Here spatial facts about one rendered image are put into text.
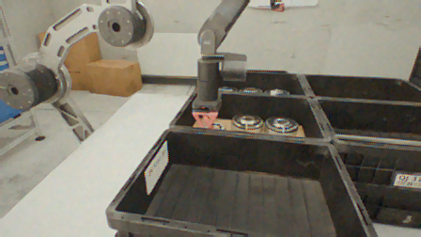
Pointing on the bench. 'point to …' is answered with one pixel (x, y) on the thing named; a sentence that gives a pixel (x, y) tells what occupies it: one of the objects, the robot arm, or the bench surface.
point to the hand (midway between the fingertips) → (207, 126)
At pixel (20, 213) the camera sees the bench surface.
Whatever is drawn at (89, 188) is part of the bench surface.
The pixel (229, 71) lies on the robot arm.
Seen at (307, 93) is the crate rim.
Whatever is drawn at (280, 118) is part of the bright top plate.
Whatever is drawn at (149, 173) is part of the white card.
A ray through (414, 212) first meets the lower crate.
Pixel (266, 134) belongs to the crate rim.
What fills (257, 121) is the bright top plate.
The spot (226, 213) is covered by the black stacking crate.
